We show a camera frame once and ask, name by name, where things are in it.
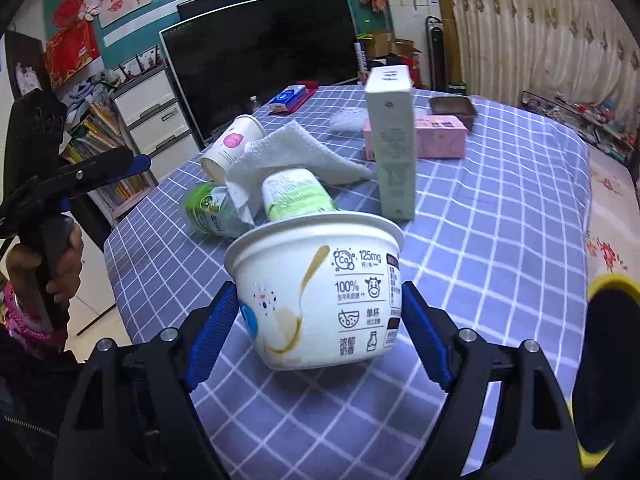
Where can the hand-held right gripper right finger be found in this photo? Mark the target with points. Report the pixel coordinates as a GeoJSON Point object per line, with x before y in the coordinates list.
{"type": "Point", "coordinates": [425, 340]}

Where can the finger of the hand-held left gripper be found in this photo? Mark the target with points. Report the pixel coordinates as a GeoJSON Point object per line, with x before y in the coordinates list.
{"type": "Point", "coordinates": [90, 170]}

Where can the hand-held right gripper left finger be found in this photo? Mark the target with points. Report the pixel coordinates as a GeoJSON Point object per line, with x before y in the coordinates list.
{"type": "Point", "coordinates": [215, 340]}

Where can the white yogurt cup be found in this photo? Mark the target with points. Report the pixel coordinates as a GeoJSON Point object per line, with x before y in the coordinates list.
{"type": "Point", "coordinates": [310, 300]}

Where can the paper cup with pink leaf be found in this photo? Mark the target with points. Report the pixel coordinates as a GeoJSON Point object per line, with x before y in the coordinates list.
{"type": "Point", "coordinates": [232, 142]}

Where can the yellow-rimmed trash bin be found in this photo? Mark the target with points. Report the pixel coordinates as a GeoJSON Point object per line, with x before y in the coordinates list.
{"type": "Point", "coordinates": [610, 360]}

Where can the person's left forearm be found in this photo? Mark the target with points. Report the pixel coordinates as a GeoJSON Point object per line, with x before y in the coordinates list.
{"type": "Point", "coordinates": [30, 355]}

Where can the person's left hand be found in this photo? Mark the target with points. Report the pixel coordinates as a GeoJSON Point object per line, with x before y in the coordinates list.
{"type": "Point", "coordinates": [67, 270]}

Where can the stack of books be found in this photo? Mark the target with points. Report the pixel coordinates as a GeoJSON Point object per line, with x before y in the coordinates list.
{"type": "Point", "coordinates": [97, 127]}

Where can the dark wooden cabinet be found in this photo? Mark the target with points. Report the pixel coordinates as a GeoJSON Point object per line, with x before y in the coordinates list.
{"type": "Point", "coordinates": [25, 65]}

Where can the red gift box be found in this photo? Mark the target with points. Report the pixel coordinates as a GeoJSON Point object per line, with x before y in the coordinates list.
{"type": "Point", "coordinates": [72, 55]}

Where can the white drawer cabinet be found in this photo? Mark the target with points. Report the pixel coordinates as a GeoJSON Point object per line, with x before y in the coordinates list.
{"type": "Point", "coordinates": [155, 120]}

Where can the small framed picture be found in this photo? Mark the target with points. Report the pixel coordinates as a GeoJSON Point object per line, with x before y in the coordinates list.
{"type": "Point", "coordinates": [150, 60]}
{"type": "Point", "coordinates": [130, 70]}

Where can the green yogurt bottle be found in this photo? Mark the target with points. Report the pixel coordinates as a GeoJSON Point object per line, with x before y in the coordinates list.
{"type": "Point", "coordinates": [210, 210]}

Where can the blue checkered tablecloth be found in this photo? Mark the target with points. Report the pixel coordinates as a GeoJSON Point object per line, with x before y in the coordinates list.
{"type": "Point", "coordinates": [500, 210]}

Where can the white green-label yogurt bottle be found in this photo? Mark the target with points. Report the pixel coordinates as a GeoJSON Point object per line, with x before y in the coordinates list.
{"type": "Point", "coordinates": [295, 195]}

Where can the small clear bottle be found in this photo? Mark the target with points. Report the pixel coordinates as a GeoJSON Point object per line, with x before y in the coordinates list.
{"type": "Point", "coordinates": [253, 103]}

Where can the tall pale green carton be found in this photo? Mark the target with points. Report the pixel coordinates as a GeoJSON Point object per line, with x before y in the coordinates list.
{"type": "Point", "coordinates": [392, 145]}

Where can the white paper towel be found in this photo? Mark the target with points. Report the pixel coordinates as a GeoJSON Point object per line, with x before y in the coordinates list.
{"type": "Point", "coordinates": [295, 155]}

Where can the large black television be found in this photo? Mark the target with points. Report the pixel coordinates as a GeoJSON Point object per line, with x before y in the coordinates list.
{"type": "Point", "coordinates": [260, 60]}

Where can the pink box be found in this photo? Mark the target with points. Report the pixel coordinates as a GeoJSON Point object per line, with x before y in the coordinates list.
{"type": "Point", "coordinates": [440, 137]}

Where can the blue tissue pack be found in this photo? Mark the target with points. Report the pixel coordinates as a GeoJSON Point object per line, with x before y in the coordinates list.
{"type": "Point", "coordinates": [287, 97]}

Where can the floral floor mat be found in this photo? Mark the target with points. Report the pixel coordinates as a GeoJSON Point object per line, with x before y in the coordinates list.
{"type": "Point", "coordinates": [607, 210]}

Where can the clear plastic wrap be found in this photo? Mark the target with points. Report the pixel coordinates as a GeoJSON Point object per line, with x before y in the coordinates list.
{"type": "Point", "coordinates": [350, 120]}

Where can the brown tray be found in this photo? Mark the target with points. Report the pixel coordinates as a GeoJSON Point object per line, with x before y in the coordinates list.
{"type": "Point", "coordinates": [452, 107]}

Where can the row of small toys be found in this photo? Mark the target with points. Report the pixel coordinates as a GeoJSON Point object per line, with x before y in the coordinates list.
{"type": "Point", "coordinates": [580, 120]}

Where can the black tower heater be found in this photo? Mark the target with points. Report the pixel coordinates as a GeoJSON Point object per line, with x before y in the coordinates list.
{"type": "Point", "coordinates": [436, 55]}

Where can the cardboard box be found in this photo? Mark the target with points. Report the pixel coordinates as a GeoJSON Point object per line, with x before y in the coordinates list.
{"type": "Point", "coordinates": [390, 47]}

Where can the beige patterned curtain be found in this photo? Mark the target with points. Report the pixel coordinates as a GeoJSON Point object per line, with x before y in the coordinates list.
{"type": "Point", "coordinates": [540, 25]}

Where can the red round wall decoration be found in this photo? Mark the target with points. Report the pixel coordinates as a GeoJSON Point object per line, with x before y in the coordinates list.
{"type": "Point", "coordinates": [72, 10]}

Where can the wall poster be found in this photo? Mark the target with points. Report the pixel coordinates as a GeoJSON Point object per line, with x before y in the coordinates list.
{"type": "Point", "coordinates": [125, 0]}

